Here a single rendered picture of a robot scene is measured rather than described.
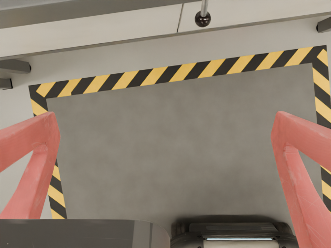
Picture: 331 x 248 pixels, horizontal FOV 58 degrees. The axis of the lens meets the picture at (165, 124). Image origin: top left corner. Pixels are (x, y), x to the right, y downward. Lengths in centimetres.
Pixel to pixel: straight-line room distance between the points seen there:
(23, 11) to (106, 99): 86
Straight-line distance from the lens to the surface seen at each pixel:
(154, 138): 118
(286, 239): 114
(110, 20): 59
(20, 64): 120
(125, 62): 118
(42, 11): 36
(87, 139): 122
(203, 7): 25
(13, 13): 36
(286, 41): 127
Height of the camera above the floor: 117
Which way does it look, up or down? 84 degrees down
